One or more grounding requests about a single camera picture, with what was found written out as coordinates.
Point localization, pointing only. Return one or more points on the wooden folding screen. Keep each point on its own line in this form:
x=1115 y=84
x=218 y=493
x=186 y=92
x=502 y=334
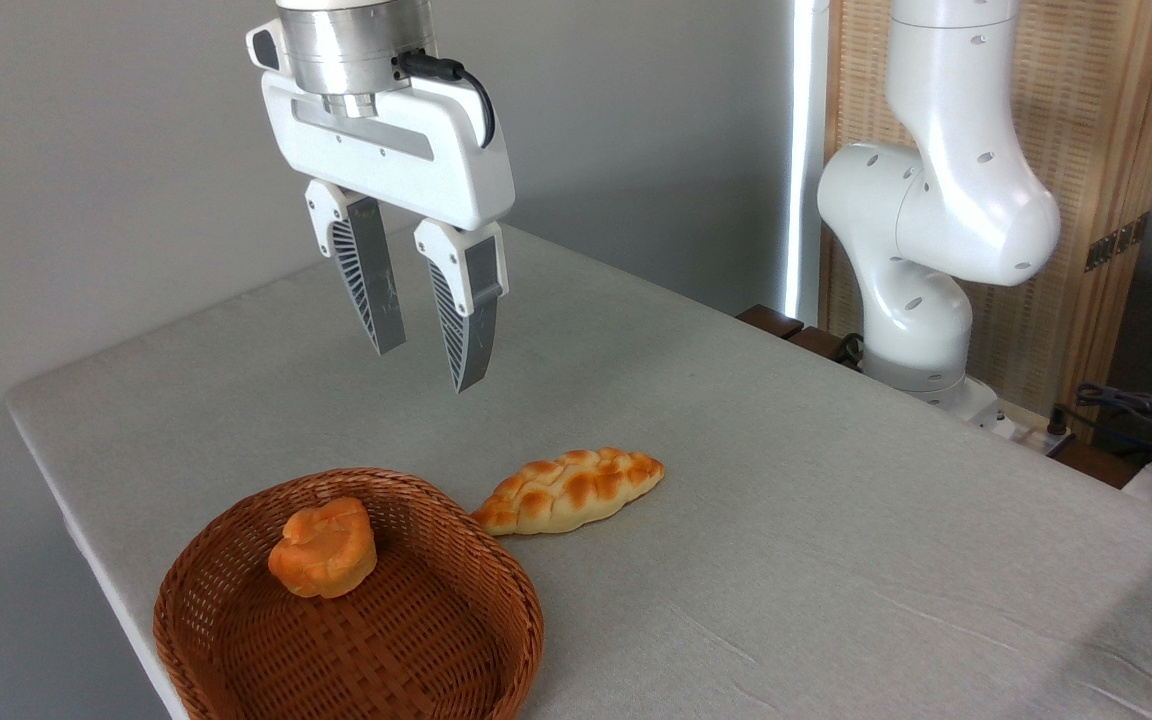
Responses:
x=1096 y=120

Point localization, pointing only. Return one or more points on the grey tablecloth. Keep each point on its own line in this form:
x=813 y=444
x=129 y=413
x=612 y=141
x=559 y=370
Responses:
x=836 y=560

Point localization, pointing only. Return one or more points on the dark wooden furniture piece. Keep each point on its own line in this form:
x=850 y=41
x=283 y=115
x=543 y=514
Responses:
x=770 y=320
x=821 y=345

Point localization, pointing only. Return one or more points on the round orange bread bun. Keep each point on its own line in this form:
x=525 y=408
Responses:
x=324 y=552

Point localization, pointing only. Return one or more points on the long braided bread loaf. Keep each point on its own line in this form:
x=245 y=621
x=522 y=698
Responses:
x=566 y=492

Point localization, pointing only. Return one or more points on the brown wicker basket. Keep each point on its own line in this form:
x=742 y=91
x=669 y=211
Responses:
x=386 y=640

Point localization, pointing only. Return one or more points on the metal screen hinge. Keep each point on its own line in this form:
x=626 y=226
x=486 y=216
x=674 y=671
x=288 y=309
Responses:
x=1116 y=242

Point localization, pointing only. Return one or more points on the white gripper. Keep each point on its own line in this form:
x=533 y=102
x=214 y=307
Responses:
x=386 y=135

